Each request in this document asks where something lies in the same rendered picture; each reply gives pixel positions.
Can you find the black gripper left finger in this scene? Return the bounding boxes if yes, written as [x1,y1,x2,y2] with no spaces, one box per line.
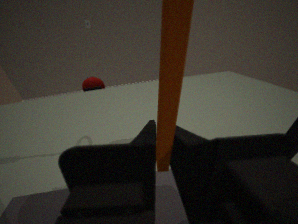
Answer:
[58,120,156,221]

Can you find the orange handle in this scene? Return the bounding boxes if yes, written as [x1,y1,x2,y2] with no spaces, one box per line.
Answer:
[156,0,194,172]

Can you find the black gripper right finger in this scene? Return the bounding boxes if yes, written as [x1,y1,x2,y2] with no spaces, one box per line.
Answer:
[170,125,294,224]

